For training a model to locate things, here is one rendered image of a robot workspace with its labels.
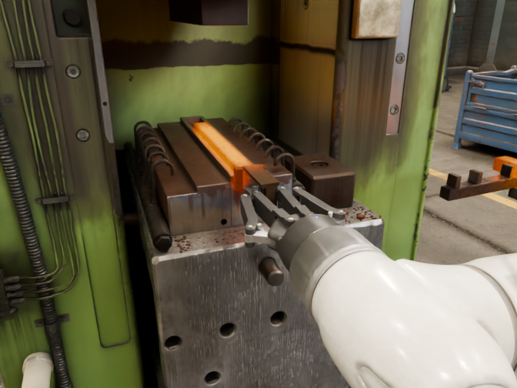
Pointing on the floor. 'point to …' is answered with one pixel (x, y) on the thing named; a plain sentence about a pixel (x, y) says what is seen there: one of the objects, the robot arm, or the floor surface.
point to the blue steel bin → (488, 109)
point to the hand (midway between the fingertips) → (259, 187)
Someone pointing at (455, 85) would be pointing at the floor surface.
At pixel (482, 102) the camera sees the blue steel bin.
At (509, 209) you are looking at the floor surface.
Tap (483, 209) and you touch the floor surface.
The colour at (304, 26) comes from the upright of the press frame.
